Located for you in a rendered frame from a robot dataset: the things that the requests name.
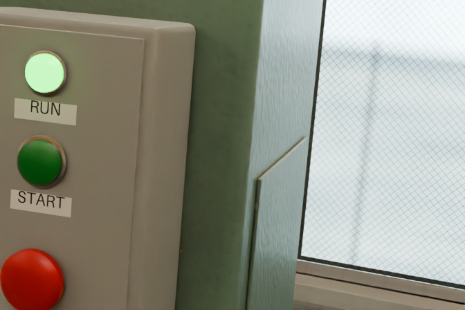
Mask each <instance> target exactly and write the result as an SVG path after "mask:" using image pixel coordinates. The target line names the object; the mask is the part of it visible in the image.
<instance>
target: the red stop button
mask: <svg viewBox="0 0 465 310"><path fill-rule="evenodd" d="M0 284H1V289H2V291H3V294H4V296H5V298H6V300H7V301H8V302H9V303H10V304H11V305H12V306H13V307H14V308H15V309H17V310H49V309H51V308H52V307H54V306H55V305H56V304H57V303H58V301H59V300H60V298H61V296H62V294H63V290H64V277H63V274H62V270H61V268H60V266H59V265H58V263H57V262H56V261H55V260H54V259H53V258H52V257H51V256H50V255H49V254H48V253H45V252H44V251H42V250H39V249H35V248H26V249H23V250H20V251H18V252H16V253H14V254H13V255H11V256H10V257H9V258H8V259H7V260H6V261H5V263H4V264H3V267H2V269H1V274H0Z"/></svg>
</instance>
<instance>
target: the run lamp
mask: <svg viewBox="0 0 465 310"><path fill-rule="evenodd" d="M24 75H25V79H26V81H27V84H28V86H29V87H30V88H31V89H32V90H33V91H34V92H35V93H38V94H40V95H53V94H56V93H58V92H59V91H61V90H62V89H63V88H64V85H65V84H66V81H67V78H68V69H67V66H66V63H65V61H64V60H63V58H62V57H61V56H60V55H59V54H57V53H56V52H54V51H50V50H42V51H37V52H35V53H33V54H32V55H31V56H30V57H29V58H28V60H27V62H26V65H25V69H24Z"/></svg>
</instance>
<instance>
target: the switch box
mask: <svg viewBox="0 0 465 310"><path fill-rule="evenodd" d="M195 37H196V31H195V28H194V26H193V25H191V24H189V23H182V22H174V21H160V20H153V19H139V18H131V17H117V16H109V15H95V14H87V13H79V12H65V11H58V10H44V9H36V8H22V7H0V274H1V269H2V267H3V264H4V263H5V261H6V260H7V259H8V258H9V257H10V256H11V255H13V254H14V253H16V252H18V251H20V250H23V249H26V248H35V249H39V250H42V251H44V252H45V253H48V254H49V255H50V256H51V257H52V258H53V259H54V260H55V261H56V262H57V263H58V265H59V266H60V268H61V270H62V274H63V277H64V290H63V294H62V296H61V298H60V300H59V301H58V303H57V304H56V305H55V306H54V307H52V308H51V309H49V310H175V300H176V282H177V273H178V263H179V246H180V236H181V219H182V209H183V191H184V182H185V164H186V155H187V146H188V127H189V118H190V101H191V91H192V74H193V64H194V46H195ZM42 50H50V51H54V52H56V53H57V54H59V55H60V56H61V57H62V58H63V60H64V61H65V63H66V66H67V69H68V78H67V81H66V84H65V85H64V88H63V89H62V90H61V91H59V92H58V93H56V94H53V95H40V94H38V93H35V92H34V91H33V90H32V89H31V88H30V87H29V86H28V84H27V81H26V79H25V75H24V69H25V65H26V62H27V60H28V58H29V57H30V56H31V55H32V54H33V53H35V52H37V51H42ZM15 98H20V99H26V100H37V101H43V102H54V103H60V104H71V105H77V113H76V126H75V125H65V124H59V123H54V122H43V121H37V120H26V119H21V118H14V114H15ZM36 135H46V136H50V137H52V138H54V139H55V140H56V141H58V142H59V143H60V145H61V146H62V147H63V148H64V151H65V153H66V157H67V169H66V173H65V175H64V177H63V179H62V180H61V181H60V182H59V183H57V184H56V185H53V186H51V187H49V188H37V187H34V186H32V185H30V184H29V183H27V182H26V181H25V180H24V179H23V178H22V176H21V175H20V173H19V170H18V168H17V152H18V149H19V147H20V146H21V144H22V143H23V142H24V141H25V140H26V139H28V138H30V137H32V136H36ZM11 189H12V190H21V191H26V192H35V193H40V194H49V195H54V196H59V197H68V198H72V202H71V217H63V216H58V215H50V214H44V213H40V212H31V211H26V210H18V209H12V208H10V196H11Z"/></svg>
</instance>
